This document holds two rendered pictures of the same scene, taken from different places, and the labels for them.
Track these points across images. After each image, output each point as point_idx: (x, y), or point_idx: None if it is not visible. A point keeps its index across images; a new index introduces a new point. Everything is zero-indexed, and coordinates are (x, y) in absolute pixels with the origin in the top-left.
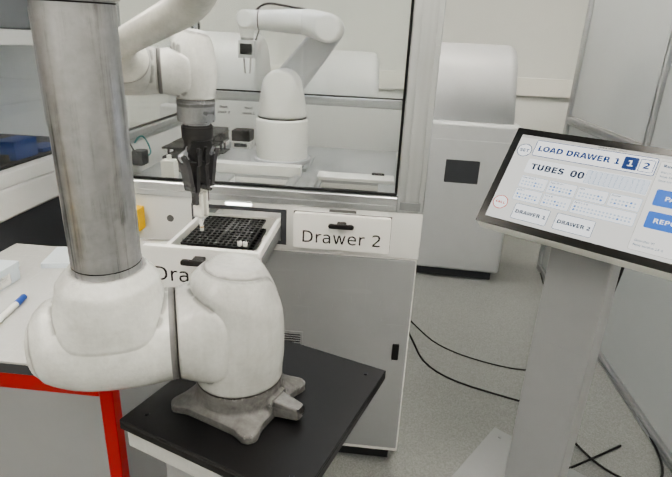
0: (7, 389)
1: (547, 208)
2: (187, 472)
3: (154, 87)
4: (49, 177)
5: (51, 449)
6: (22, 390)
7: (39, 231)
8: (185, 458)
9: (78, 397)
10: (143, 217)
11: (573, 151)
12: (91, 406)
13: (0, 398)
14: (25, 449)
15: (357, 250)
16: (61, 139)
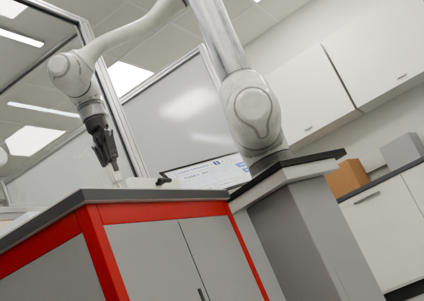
0: (192, 220)
1: (211, 184)
2: (313, 172)
3: (88, 85)
4: None
5: (229, 275)
6: (198, 219)
7: None
8: (310, 160)
9: (221, 218)
10: None
11: (192, 168)
12: (228, 224)
13: (191, 230)
14: (219, 282)
15: None
16: (226, 14)
